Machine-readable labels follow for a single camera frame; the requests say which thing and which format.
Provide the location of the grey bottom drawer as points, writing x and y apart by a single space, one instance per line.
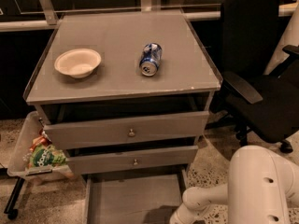
142 196

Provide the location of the grey drawer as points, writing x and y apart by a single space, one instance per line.
130 130
131 160
142 196

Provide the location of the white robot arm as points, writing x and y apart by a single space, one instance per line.
261 184

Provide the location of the grey drawer cabinet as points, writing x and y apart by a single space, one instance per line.
116 89

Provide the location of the grey middle drawer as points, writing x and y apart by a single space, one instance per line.
131 160

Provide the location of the grey top drawer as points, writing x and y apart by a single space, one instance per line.
130 130

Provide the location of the blue soda can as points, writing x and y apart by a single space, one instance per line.
150 59

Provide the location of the white paper bowl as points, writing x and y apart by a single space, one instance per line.
77 63

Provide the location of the red snack packet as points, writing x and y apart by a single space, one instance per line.
41 139

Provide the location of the black office chair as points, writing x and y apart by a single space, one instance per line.
257 102

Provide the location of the green snack bag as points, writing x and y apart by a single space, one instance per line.
45 156

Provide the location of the clear plastic side bin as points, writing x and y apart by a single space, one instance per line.
18 164

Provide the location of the black wheeled stand leg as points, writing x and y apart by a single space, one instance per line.
10 209

